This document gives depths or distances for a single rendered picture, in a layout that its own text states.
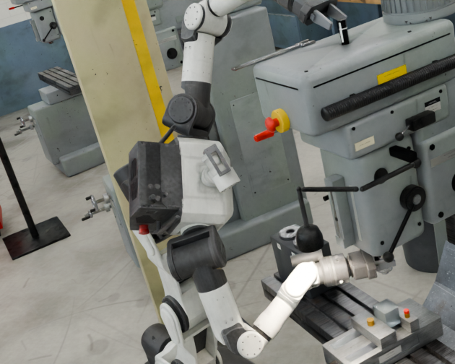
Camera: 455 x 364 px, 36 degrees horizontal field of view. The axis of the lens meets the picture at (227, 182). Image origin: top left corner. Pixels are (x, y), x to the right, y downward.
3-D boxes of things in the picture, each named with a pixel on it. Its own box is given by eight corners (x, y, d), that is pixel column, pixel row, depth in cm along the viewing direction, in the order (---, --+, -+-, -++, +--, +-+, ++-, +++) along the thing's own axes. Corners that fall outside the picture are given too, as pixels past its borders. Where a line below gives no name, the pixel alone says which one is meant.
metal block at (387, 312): (387, 330, 211) (384, 313, 209) (375, 321, 217) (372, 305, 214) (401, 322, 213) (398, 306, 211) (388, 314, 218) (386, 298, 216)
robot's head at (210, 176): (213, 197, 195) (225, 188, 187) (195, 167, 196) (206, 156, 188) (231, 188, 198) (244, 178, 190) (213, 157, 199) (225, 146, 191)
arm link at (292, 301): (321, 271, 198) (292, 308, 196) (321, 276, 207) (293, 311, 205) (302, 257, 200) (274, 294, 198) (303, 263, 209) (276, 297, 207)
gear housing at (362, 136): (351, 163, 173) (344, 126, 169) (299, 142, 194) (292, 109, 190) (453, 118, 184) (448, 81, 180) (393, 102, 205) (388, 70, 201)
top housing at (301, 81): (313, 141, 165) (300, 76, 159) (261, 120, 187) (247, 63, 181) (463, 77, 181) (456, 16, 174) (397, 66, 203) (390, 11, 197)
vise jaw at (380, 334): (381, 349, 206) (380, 339, 205) (352, 327, 219) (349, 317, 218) (397, 341, 208) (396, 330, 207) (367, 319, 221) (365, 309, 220)
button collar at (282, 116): (285, 135, 173) (280, 113, 171) (273, 130, 178) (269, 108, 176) (292, 132, 174) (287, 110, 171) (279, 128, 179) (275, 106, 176)
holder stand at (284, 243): (311, 300, 251) (300, 252, 243) (279, 277, 269) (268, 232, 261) (338, 284, 255) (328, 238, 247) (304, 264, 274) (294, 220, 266)
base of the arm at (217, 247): (182, 290, 198) (167, 274, 189) (175, 253, 206) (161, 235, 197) (231, 274, 196) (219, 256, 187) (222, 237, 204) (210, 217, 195)
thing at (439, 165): (434, 228, 191) (422, 142, 181) (378, 203, 212) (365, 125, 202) (485, 202, 198) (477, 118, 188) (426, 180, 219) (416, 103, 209)
